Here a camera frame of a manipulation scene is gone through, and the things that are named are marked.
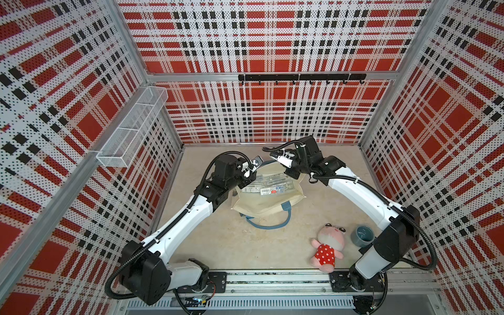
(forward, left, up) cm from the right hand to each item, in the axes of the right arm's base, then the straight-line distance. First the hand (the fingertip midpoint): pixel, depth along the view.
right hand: (288, 159), depth 80 cm
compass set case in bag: (+1, +7, -20) cm, 21 cm away
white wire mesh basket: (+16, +76, -1) cm, 78 cm away
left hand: (-2, +16, 0) cm, 16 cm away
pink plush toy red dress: (-27, -17, -20) cm, 38 cm away
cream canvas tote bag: (-11, +17, -20) cm, 28 cm away
